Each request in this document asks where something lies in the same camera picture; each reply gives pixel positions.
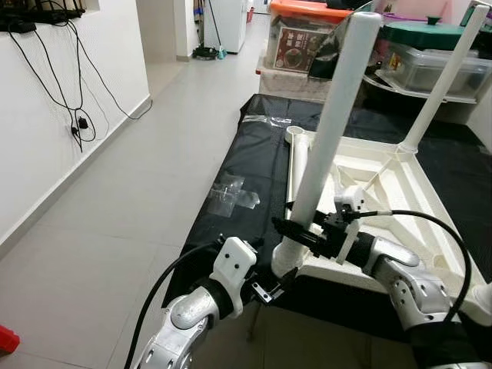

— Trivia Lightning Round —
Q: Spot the red plastic stool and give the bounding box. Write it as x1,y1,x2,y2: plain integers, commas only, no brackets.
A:
0,324,20,356

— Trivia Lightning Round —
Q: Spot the black tablecloth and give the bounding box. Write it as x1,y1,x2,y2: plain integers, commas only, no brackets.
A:
163,92,492,347

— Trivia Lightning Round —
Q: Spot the clear plastic container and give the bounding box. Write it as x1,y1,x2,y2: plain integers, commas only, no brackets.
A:
377,42,492,101

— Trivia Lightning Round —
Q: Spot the cream plastic ribbed table top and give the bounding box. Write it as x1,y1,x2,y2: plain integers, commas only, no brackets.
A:
271,125,492,327

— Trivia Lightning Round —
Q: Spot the orange lid storage box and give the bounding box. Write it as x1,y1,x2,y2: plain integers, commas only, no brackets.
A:
265,0,351,74

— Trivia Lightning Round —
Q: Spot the shiny black curved pan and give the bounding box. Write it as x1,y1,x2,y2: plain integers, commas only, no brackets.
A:
311,31,347,78

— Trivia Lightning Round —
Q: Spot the long thin wall cable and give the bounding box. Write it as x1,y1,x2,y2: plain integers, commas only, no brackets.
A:
69,23,153,120

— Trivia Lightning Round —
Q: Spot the white appliance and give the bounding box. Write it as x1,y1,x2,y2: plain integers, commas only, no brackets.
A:
201,0,248,53

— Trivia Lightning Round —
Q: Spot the black wire basket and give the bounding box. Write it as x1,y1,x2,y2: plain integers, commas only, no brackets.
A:
0,0,85,22

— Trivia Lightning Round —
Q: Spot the patterned cloth covered bench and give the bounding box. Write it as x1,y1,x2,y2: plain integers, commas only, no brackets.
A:
258,65,370,105

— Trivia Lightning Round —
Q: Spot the large clear tape patch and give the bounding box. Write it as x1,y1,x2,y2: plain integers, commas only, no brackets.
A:
209,175,261,220

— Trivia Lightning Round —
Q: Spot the black floor device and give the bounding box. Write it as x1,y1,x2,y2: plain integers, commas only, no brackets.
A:
192,46,228,61

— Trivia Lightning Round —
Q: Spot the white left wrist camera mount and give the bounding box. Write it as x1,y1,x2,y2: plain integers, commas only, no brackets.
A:
209,237,258,317

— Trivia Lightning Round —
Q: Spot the green pot lid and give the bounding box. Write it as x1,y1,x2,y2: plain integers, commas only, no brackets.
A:
381,15,492,51

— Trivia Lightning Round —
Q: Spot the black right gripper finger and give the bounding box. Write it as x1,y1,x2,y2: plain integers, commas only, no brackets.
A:
271,217,325,252

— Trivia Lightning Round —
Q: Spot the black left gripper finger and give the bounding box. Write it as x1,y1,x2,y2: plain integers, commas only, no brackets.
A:
269,265,301,294

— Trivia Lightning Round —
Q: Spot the small clear tape strip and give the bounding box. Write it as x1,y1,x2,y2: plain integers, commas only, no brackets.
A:
242,115,293,128

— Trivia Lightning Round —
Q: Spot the looped black wall cable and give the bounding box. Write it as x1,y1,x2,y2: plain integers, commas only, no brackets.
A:
8,31,97,151

